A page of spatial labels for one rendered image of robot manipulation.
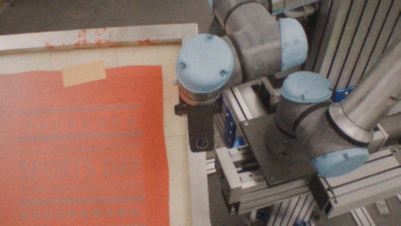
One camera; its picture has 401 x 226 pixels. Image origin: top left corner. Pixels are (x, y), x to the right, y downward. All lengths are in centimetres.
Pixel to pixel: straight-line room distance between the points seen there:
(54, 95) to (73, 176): 20
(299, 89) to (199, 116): 30
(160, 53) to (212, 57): 44
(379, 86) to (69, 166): 69
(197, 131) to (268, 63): 21
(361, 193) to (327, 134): 37
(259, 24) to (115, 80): 46
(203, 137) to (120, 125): 27
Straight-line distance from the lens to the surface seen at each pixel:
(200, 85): 50
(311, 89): 89
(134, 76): 92
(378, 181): 119
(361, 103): 79
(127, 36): 92
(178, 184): 89
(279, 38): 55
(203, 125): 68
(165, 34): 91
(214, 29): 133
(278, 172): 101
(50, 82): 96
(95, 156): 91
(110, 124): 91
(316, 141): 84
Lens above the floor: 209
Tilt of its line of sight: 48 degrees down
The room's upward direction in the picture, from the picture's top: straight up
